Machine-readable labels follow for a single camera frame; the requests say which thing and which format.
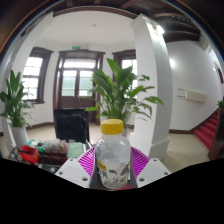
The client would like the brown box of jars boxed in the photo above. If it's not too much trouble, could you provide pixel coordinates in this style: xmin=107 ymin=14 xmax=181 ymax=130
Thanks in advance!
xmin=38 ymin=139 xmax=69 ymax=164

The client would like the red carpeted staircase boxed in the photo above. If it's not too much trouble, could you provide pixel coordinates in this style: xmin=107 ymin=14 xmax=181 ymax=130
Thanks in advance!
xmin=194 ymin=111 xmax=221 ymax=151

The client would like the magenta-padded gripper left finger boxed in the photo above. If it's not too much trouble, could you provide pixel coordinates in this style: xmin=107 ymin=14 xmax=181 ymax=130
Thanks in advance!
xmin=54 ymin=146 xmax=98 ymax=189

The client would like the leafy plant in white pot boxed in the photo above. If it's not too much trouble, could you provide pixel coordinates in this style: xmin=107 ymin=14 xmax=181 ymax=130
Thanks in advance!
xmin=0 ymin=69 xmax=35 ymax=148
xmin=84 ymin=58 xmax=164 ymax=138

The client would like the dark wooden glazed door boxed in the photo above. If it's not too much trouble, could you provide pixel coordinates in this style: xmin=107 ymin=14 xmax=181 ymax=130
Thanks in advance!
xmin=53 ymin=49 xmax=106 ymax=109

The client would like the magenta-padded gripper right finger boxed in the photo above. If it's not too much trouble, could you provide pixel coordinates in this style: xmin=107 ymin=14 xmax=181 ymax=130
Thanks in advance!
xmin=129 ymin=146 xmax=172 ymax=190

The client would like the clear yellow-capped drink bottle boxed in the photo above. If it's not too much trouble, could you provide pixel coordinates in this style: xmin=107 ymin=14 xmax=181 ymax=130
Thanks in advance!
xmin=94 ymin=118 xmax=133 ymax=190

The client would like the black chair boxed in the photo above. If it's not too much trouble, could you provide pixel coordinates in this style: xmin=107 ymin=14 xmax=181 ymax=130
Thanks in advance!
xmin=53 ymin=108 xmax=91 ymax=144

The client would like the green folded cloth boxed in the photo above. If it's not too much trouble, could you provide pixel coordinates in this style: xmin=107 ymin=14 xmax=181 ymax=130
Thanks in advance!
xmin=66 ymin=142 xmax=84 ymax=159

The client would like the dark-framed window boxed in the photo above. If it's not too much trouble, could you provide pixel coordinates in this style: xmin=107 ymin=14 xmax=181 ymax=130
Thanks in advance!
xmin=21 ymin=47 xmax=54 ymax=104
xmin=112 ymin=49 xmax=138 ymax=88

